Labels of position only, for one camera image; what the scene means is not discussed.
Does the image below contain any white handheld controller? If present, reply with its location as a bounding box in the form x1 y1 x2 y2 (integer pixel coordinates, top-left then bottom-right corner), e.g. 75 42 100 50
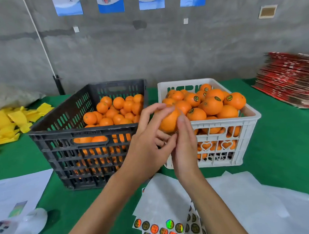
0 207 49 234

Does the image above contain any person's left hand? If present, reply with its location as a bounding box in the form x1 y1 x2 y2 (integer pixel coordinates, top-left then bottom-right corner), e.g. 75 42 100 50
115 101 180 188

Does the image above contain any pile of yellow bags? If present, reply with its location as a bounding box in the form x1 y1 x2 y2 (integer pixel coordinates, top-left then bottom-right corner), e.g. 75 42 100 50
0 102 57 157

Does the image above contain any black plastic crate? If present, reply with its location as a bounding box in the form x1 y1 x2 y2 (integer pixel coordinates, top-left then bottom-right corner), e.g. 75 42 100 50
26 79 153 193

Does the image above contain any stack of red cardboard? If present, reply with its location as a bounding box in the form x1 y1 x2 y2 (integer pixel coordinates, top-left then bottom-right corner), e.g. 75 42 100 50
251 50 309 112

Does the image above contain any white plastic crate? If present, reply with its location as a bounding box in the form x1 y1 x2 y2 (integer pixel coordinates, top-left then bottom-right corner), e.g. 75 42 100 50
157 75 264 171

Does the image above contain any white printed paper sheet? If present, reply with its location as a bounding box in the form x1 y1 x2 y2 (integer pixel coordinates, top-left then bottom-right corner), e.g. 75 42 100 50
0 168 56 222

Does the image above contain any person's left forearm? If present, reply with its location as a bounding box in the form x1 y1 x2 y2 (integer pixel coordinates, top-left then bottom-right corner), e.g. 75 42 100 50
57 170 146 234

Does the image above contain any white pole with black base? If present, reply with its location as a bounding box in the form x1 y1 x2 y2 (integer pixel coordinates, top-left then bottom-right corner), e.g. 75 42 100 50
23 0 66 97

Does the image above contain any person's right hand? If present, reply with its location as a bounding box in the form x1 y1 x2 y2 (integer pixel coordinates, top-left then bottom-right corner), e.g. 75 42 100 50
169 113 205 187

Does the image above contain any person's right forearm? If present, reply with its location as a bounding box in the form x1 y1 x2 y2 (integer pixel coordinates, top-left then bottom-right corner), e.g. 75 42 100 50
181 169 265 234

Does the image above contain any green felt table cover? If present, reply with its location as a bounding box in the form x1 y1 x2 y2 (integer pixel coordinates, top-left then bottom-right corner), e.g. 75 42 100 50
0 75 309 234

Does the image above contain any beige woven sack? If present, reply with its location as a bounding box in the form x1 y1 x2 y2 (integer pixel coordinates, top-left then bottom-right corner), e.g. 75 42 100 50
0 83 44 112

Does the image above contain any pile of oranges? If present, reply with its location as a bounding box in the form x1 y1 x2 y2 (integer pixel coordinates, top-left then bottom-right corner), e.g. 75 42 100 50
71 94 148 175

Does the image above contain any heap of labelled oranges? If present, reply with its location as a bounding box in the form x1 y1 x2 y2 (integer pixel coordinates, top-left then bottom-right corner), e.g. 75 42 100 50
161 81 250 162

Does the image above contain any beige wall plate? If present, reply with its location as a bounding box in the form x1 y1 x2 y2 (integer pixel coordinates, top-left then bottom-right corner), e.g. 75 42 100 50
258 4 279 20

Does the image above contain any white backing sheet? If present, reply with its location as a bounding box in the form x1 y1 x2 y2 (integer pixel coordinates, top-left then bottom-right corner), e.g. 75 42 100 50
201 166 309 234

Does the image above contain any single orange fruit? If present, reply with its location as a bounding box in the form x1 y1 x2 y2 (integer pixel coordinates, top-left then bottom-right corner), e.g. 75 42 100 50
158 106 185 135

